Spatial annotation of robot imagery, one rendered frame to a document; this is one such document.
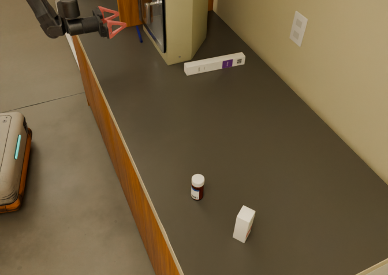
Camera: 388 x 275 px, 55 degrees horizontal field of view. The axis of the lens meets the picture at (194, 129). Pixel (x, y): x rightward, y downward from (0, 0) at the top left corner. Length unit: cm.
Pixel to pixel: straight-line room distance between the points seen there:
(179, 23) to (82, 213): 126
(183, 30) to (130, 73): 28
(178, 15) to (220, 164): 62
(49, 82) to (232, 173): 226
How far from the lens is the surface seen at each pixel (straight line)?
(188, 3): 151
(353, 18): 129
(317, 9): 141
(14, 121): 252
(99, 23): 144
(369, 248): 116
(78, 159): 255
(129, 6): 185
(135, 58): 167
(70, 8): 144
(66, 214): 231
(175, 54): 160
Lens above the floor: 187
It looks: 45 degrees down
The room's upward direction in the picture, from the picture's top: 2 degrees clockwise
